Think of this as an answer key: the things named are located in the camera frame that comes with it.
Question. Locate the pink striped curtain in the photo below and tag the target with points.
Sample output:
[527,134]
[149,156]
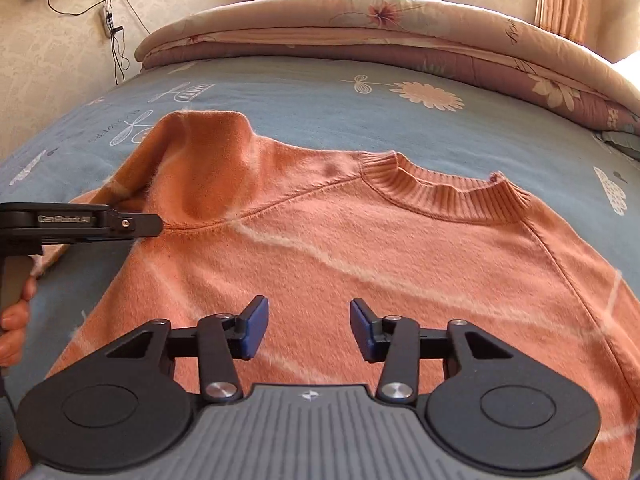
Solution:
[560,0]

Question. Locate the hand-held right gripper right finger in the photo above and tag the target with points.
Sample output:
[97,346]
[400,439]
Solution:
[361,330]

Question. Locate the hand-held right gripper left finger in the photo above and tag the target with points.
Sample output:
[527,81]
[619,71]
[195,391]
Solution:
[257,327]

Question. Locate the white power strip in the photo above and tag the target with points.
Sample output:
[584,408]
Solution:
[107,20]

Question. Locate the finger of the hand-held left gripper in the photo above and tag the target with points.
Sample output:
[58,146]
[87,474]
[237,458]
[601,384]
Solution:
[137,225]

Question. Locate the orange striped sweater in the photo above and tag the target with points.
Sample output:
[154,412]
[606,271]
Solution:
[400,260]

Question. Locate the flat grey-green pillow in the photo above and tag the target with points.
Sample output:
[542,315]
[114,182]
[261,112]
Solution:
[622,142]

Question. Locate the folded pink floral quilt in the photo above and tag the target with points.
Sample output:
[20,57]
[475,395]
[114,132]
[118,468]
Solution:
[400,35]

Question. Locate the person's left hand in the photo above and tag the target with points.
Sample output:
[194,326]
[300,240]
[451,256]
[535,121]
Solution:
[12,332]

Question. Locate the blue floral bed sheet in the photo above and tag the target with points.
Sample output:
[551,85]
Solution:
[325,110]

